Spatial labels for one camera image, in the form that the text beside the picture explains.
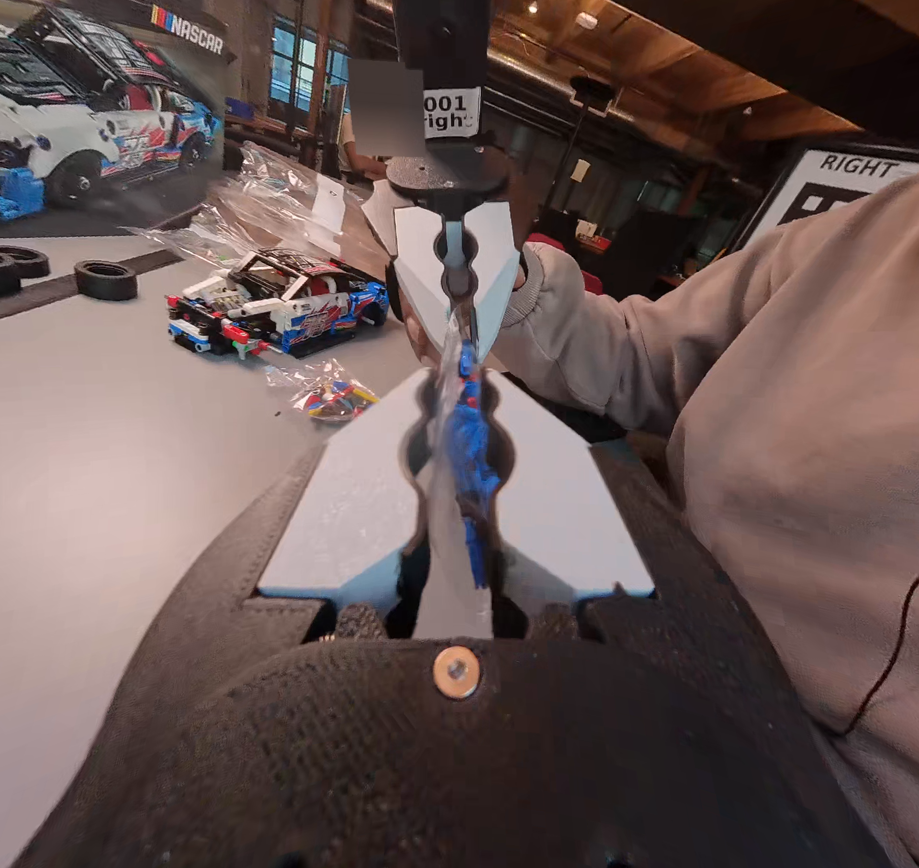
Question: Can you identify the small clear bag of parts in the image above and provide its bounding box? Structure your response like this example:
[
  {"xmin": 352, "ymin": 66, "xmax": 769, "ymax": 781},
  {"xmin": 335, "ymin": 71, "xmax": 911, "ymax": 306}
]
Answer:
[
  {"xmin": 427, "ymin": 301, "xmax": 504, "ymax": 592},
  {"xmin": 264, "ymin": 358, "xmax": 380, "ymax": 424}
]

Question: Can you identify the partly built lego race car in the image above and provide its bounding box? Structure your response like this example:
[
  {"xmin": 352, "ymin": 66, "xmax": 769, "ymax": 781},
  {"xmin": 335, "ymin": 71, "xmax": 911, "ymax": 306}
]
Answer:
[{"xmin": 167, "ymin": 247, "xmax": 390, "ymax": 361}]

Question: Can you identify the person's right hand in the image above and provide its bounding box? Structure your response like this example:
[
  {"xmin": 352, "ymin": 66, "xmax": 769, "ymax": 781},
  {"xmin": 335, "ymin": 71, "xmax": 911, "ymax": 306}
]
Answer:
[{"xmin": 398, "ymin": 301, "xmax": 435, "ymax": 368}]

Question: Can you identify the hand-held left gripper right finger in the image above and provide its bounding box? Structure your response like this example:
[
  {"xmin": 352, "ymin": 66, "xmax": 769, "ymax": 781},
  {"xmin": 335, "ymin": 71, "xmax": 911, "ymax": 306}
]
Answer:
[{"xmin": 474, "ymin": 369, "xmax": 656, "ymax": 639}]

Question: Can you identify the black lego set box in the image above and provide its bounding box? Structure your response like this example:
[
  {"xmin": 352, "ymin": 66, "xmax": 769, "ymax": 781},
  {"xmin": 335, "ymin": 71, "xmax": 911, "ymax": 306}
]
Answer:
[{"xmin": 0, "ymin": 0, "xmax": 238, "ymax": 237}]

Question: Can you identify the silver air duct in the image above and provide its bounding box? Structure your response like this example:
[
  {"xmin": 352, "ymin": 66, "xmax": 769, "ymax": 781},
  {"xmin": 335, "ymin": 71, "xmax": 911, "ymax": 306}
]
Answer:
[{"xmin": 488, "ymin": 46, "xmax": 633, "ymax": 126}]

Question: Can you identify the large clear numbered parts bag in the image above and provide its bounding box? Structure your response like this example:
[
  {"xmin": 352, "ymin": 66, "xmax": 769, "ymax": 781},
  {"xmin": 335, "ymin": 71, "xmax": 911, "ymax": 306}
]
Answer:
[{"xmin": 215, "ymin": 139, "xmax": 374, "ymax": 259}]

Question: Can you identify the person's beige sweatshirt torso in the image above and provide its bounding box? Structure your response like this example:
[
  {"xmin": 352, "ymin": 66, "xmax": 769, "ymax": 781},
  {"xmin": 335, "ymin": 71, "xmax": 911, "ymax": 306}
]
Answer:
[{"xmin": 664, "ymin": 172, "xmax": 919, "ymax": 868}]

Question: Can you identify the black white marker sign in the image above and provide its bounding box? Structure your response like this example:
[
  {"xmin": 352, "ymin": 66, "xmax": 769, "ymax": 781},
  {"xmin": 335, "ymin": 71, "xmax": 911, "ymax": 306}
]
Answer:
[{"xmin": 732, "ymin": 139, "xmax": 919, "ymax": 252}]

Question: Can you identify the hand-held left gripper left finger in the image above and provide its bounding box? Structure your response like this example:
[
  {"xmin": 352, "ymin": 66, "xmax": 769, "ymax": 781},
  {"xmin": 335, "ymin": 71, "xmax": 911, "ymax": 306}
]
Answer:
[{"xmin": 257, "ymin": 369, "xmax": 440, "ymax": 639}]

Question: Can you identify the person's right forearm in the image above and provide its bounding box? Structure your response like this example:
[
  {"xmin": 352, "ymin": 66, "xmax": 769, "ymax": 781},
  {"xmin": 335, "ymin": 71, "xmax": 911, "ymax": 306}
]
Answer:
[{"xmin": 495, "ymin": 236, "xmax": 719, "ymax": 438}]

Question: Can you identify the red office chair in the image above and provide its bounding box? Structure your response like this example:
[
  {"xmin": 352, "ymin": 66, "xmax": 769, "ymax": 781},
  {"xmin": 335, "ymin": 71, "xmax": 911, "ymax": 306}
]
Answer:
[{"xmin": 527, "ymin": 231, "xmax": 605, "ymax": 296}]

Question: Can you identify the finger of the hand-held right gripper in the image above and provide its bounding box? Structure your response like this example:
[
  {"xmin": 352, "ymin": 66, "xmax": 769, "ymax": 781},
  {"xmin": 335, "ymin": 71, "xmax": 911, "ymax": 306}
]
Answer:
[
  {"xmin": 391, "ymin": 206, "xmax": 468, "ymax": 364},
  {"xmin": 459, "ymin": 202, "xmax": 523, "ymax": 368}
]

